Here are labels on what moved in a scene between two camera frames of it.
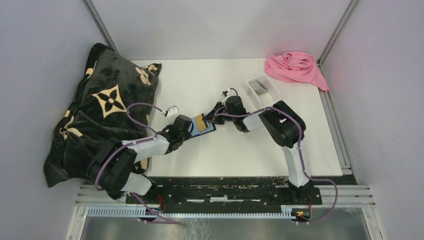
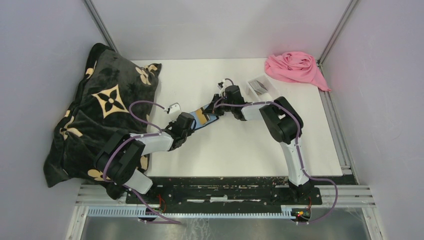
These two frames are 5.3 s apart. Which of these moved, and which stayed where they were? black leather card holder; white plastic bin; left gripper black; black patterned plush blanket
Moved: black leather card holder
Stayed: white plastic bin; black patterned plush blanket; left gripper black
